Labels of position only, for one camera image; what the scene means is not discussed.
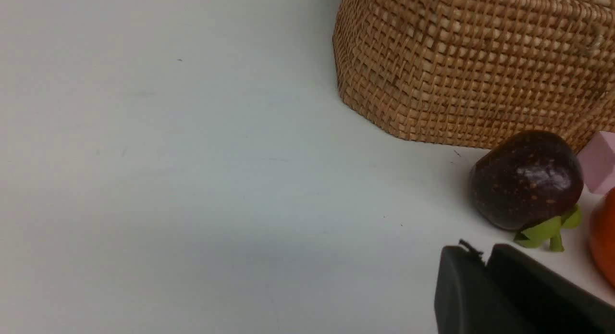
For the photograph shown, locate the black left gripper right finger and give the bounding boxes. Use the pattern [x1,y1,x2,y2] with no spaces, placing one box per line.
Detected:
[486,244,615,334]

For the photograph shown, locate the woven rattan basket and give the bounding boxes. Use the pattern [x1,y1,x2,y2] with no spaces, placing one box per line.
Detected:
[332,0,615,151]

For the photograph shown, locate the pink foam cube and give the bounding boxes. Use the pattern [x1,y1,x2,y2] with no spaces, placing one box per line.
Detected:
[578,132,615,195]

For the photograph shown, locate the orange persimmon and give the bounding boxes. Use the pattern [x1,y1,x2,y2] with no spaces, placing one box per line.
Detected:
[589,188,615,286]

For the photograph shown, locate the dark purple mangosteen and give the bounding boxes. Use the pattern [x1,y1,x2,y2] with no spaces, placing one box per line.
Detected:
[468,130,584,252]

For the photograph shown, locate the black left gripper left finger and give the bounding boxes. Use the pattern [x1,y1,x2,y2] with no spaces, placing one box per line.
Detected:
[434,239,529,334]

